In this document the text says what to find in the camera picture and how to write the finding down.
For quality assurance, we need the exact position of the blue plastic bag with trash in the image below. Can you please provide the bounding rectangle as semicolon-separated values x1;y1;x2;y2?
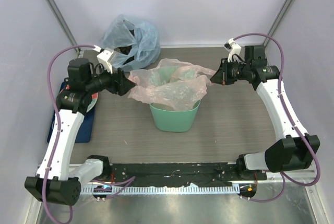
102;15;161;72

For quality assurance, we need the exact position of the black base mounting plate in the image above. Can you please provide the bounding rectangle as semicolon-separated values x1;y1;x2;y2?
95;162;267;187

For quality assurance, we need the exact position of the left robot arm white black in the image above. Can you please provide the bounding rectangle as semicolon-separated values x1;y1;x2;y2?
25;58;135;206

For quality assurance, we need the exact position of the aluminium frame post back left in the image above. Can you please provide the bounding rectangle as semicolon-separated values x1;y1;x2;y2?
45;0;77;45

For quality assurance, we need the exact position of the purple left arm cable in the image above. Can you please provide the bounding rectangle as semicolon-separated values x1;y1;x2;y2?
41;44;104;224

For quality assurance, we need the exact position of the aluminium frame post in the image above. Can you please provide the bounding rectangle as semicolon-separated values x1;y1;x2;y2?
267;0;294;37
45;0;77;45

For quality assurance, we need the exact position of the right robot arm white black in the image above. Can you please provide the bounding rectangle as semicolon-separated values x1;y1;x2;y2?
210;42;320;180

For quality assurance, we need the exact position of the floral red teal plate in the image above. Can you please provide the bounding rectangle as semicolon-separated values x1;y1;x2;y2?
87;93;99;112

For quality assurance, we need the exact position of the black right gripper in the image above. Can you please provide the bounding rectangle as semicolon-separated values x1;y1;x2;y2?
210;58;251;86

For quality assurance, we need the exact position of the white slotted cable duct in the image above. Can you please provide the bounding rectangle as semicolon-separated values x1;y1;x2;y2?
81;184;240;196

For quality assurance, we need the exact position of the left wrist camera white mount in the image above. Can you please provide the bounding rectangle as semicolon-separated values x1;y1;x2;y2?
93;45;118;74

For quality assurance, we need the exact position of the pink plastic trash bag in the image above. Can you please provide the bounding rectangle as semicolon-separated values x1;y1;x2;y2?
128;58;215;111

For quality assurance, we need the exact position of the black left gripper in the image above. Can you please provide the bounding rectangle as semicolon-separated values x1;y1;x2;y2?
85;62;135;96

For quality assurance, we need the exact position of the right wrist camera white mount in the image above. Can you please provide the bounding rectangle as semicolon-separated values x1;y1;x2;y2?
224;38;242;62

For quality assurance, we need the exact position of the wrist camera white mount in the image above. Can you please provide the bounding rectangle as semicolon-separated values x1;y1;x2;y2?
224;38;242;62
93;45;118;74

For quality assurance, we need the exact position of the green plastic trash bin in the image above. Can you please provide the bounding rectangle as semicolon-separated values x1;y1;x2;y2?
149;66;201;133

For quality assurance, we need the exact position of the aluminium frame post back right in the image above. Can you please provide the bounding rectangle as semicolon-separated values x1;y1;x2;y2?
267;0;294;37

